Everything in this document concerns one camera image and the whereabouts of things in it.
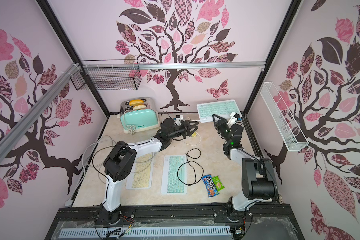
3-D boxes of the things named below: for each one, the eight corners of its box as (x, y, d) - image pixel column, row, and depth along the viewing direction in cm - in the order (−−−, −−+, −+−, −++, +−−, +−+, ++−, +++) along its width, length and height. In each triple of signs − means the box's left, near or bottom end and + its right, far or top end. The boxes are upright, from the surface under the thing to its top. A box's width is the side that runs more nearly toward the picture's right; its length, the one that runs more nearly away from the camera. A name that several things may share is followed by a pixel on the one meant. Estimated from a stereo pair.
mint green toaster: (128, 139, 106) (119, 122, 91) (124, 118, 119) (116, 101, 104) (161, 129, 111) (158, 111, 97) (154, 110, 125) (150, 92, 110)
